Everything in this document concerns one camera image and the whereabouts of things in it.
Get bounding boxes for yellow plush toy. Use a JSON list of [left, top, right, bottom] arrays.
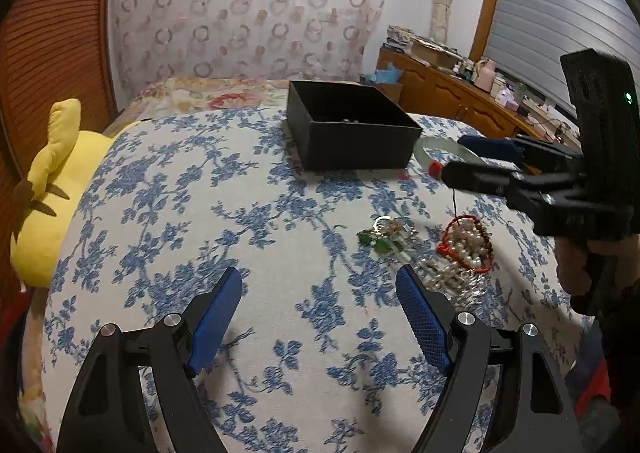
[[11, 98, 141, 290]]

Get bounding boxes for blue floral bedspread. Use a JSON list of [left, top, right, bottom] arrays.
[[42, 108, 603, 453]]

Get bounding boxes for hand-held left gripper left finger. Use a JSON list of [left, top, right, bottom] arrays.
[[56, 266, 244, 453]]

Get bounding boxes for person's right hand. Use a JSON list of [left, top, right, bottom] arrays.
[[554, 235, 632, 299]]

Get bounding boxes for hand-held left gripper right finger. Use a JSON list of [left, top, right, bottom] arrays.
[[395, 264, 587, 453]]

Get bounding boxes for green bead jewelry with ring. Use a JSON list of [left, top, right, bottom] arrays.
[[356, 215, 422, 261]]

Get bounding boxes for black jewelry box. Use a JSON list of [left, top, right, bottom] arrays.
[[286, 80, 423, 172]]

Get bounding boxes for pale green jade bangle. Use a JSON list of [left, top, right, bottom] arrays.
[[413, 136, 485, 174]]

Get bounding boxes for grey window blind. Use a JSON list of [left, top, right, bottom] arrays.
[[482, 0, 640, 116]]

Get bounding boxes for silver chain necklace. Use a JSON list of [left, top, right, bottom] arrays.
[[414, 258, 493, 306]]

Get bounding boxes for pink thermos jug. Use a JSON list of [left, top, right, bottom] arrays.
[[472, 58, 499, 92]]

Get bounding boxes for wooden slatted headboard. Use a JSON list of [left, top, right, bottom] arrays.
[[0, 0, 120, 194]]

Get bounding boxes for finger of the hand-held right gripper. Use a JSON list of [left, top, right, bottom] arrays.
[[440, 160, 538, 206], [457, 134, 583, 174]]

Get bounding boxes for red cloth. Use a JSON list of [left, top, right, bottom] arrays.
[[572, 363, 613, 421]]

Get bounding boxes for pink ring-patterned quilt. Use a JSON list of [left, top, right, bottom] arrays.
[[107, 0, 390, 106]]

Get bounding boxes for wooden sideboard cabinet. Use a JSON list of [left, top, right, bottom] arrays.
[[376, 47, 583, 150]]

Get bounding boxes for stack of papers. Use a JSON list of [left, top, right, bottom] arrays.
[[384, 24, 466, 70]]

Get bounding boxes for floral pink bed sheet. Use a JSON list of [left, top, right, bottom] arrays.
[[131, 76, 362, 114]]

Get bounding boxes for blue crumpled cloth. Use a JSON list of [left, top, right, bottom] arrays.
[[360, 63, 405, 86]]

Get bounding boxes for pearl bracelet with red cord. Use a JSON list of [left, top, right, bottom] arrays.
[[438, 187, 497, 276]]

